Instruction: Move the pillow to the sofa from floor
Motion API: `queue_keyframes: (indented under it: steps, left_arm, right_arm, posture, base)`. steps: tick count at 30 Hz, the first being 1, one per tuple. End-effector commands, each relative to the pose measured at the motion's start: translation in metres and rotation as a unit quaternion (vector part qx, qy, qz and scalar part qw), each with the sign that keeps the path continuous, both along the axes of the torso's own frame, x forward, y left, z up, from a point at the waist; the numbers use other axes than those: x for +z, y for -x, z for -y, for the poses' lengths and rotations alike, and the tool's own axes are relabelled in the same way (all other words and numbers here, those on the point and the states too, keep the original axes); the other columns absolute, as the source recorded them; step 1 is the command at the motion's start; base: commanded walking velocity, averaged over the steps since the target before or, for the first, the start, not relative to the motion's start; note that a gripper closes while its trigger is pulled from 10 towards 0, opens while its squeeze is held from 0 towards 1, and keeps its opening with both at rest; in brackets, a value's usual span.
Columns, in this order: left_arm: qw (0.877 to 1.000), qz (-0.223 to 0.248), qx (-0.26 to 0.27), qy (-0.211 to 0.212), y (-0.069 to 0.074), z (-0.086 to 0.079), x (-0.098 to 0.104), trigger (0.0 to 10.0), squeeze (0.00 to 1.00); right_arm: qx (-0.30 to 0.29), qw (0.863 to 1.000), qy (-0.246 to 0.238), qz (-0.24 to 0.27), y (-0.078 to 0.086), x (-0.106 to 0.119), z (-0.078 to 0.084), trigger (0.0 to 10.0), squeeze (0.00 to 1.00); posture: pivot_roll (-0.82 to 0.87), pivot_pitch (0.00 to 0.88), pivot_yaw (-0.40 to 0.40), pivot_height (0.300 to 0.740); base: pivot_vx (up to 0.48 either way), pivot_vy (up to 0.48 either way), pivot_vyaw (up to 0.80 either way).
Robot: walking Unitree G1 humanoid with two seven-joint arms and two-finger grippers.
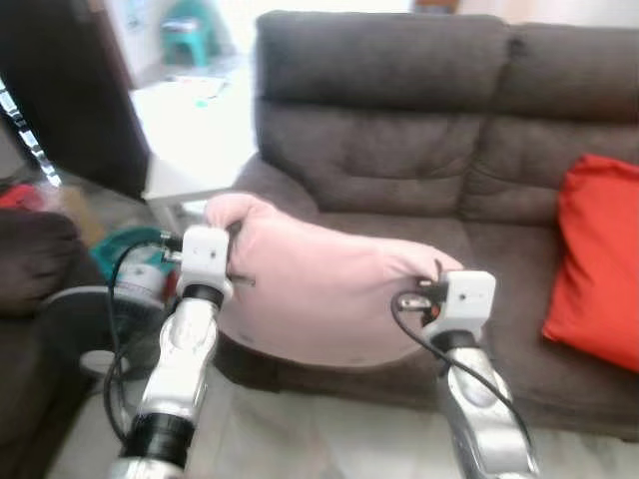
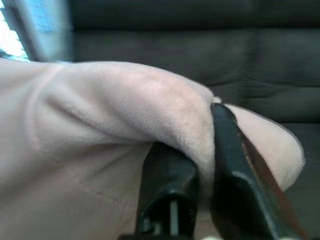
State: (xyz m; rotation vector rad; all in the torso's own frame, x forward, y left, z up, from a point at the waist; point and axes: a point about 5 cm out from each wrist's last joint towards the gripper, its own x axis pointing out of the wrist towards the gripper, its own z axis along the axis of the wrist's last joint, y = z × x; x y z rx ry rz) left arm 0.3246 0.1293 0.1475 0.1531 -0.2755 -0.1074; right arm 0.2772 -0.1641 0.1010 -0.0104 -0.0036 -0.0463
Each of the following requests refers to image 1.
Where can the pink cat face pillow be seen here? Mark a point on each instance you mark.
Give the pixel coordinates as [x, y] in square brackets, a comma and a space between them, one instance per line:
[319, 289]

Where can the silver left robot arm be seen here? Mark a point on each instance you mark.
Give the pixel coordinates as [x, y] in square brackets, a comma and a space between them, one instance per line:
[180, 369]

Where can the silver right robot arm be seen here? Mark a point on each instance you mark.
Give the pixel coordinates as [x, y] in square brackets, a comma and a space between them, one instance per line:
[484, 409]

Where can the dark brown fabric sofa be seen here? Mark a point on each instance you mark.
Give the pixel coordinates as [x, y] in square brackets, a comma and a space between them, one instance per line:
[419, 140]

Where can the red square pillow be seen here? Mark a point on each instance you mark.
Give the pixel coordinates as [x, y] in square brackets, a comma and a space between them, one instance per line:
[599, 269]

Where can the white low table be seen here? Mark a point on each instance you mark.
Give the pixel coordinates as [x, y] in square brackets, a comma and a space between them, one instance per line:
[195, 140]

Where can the colourful paper sheet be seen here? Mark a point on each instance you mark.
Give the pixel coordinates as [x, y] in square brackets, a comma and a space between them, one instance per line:
[200, 88]

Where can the dark brown armchair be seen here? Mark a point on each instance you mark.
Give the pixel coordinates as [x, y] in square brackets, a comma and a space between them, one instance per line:
[30, 329]

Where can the teal plastic stool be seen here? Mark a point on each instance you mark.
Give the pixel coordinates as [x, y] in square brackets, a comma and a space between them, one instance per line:
[188, 35]

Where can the silver chequered trim strip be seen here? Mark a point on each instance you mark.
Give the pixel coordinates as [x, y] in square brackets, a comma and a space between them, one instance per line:
[30, 140]

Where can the dark wooden cabinet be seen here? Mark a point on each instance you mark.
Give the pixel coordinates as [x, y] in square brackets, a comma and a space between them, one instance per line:
[75, 80]

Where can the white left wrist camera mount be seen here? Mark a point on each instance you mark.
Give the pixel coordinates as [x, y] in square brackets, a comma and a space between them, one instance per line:
[205, 261]

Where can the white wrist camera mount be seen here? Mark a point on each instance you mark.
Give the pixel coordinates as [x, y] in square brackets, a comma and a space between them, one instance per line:
[469, 301]
[205, 261]

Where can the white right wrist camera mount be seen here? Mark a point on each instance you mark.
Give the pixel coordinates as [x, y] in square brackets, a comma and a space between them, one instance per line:
[469, 301]

